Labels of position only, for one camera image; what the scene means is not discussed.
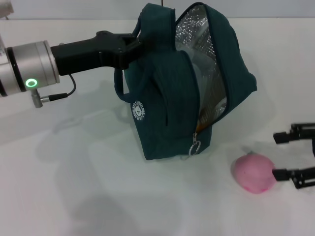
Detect dark teal lunch bag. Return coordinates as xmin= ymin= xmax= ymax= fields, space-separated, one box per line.
xmin=113 ymin=2 xmax=258 ymax=162

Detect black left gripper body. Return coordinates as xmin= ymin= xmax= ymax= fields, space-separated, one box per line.
xmin=50 ymin=30 xmax=130 ymax=77

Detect pink peach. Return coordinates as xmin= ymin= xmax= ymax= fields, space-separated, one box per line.
xmin=231 ymin=152 xmax=278 ymax=195

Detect left arm cable with connector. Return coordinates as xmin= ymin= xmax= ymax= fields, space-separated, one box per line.
xmin=31 ymin=73 xmax=76 ymax=108

